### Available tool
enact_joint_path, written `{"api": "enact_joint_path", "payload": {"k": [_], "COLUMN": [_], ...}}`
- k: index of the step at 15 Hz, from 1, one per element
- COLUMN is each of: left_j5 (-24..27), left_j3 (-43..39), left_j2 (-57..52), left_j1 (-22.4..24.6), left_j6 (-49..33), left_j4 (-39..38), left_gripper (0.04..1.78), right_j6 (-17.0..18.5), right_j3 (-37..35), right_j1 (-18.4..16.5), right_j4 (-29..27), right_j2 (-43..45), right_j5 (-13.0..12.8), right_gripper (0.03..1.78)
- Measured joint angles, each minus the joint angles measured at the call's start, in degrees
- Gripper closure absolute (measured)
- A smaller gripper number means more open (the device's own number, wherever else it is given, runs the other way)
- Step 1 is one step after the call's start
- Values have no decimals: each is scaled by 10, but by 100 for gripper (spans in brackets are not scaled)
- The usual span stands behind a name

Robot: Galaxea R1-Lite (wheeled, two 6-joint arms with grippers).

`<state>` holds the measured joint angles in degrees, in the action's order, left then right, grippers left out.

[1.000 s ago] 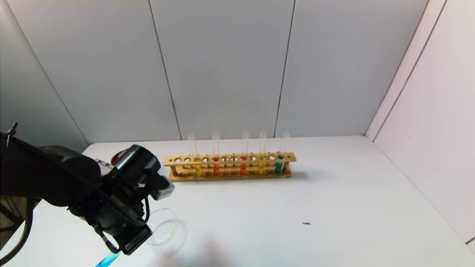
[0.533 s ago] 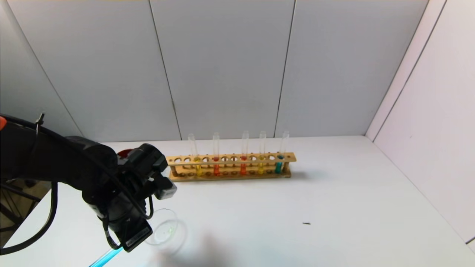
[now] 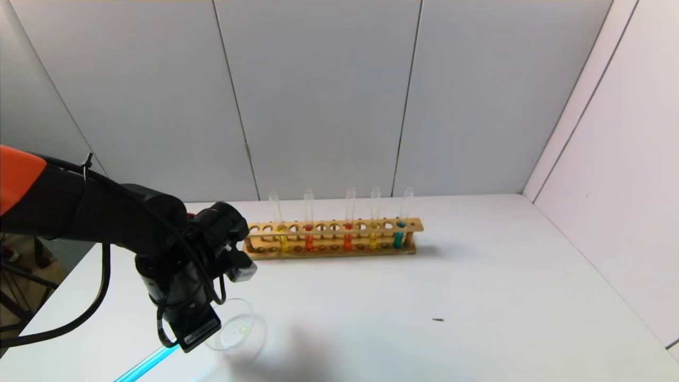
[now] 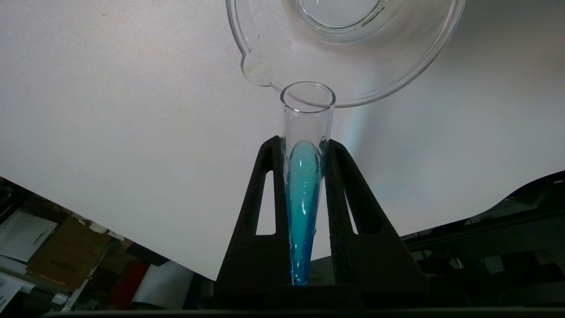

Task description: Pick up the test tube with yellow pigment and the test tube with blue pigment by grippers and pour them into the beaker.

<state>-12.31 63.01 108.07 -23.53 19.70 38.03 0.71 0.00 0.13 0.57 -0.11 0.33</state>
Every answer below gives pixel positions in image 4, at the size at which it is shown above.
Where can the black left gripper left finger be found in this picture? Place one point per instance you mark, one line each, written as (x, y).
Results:
(247, 265)

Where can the blue pigment test tube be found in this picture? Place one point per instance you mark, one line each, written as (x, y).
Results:
(303, 198)

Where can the brown cardboard box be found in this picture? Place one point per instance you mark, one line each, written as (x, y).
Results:
(66, 256)

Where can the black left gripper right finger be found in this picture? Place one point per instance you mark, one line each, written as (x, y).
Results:
(375, 265)

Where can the black robot chassis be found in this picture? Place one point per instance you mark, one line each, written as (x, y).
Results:
(494, 247)

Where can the clear glass evaporating dish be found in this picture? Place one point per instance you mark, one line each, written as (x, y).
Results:
(375, 62)

